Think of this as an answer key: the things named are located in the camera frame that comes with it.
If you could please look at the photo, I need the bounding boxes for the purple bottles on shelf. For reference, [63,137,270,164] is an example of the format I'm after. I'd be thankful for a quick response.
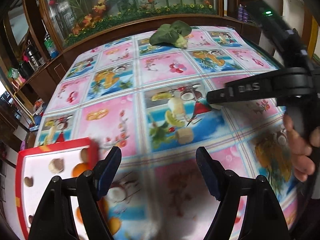
[237,4,249,23]

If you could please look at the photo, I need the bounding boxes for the red white shallow box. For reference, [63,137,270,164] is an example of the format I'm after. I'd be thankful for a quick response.
[15,138,99,239]

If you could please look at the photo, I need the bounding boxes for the beige round cake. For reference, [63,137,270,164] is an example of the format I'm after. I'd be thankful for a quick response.
[48,158,65,174]

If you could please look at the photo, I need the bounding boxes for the black thermos flask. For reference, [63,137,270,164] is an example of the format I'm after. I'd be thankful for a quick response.
[25,43,41,71]

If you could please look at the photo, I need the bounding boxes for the green cap plastic bottle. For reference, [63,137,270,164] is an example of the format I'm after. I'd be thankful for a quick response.
[44,34,59,59]

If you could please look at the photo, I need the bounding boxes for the beige cake block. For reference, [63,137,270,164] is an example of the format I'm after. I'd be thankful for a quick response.
[175,127,194,145]

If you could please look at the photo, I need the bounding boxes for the dark wooden side cabinet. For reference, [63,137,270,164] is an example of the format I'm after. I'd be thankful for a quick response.
[17,53,76,104]

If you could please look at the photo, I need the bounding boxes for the person's right hand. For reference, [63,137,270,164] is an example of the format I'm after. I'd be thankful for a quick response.
[283,114,320,182]

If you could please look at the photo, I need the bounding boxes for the colourful fruit print tablecloth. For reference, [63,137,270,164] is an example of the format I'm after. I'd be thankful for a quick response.
[35,26,297,239]

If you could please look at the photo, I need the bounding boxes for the orange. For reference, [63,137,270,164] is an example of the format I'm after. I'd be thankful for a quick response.
[75,207,83,224]
[71,163,91,178]

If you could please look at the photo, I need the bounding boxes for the dark red date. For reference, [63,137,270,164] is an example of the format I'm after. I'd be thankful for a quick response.
[28,215,34,224]

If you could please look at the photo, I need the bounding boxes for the glass cabinet with flower decor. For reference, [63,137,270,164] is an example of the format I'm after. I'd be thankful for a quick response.
[42,0,225,49]

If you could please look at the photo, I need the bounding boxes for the green leafy vegetable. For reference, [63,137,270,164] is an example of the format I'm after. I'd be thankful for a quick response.
[149,21,192,49]

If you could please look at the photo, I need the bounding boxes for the brown kiwi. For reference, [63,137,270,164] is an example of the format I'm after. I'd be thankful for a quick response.
[24,177,34,187]
[80,148,89,163]

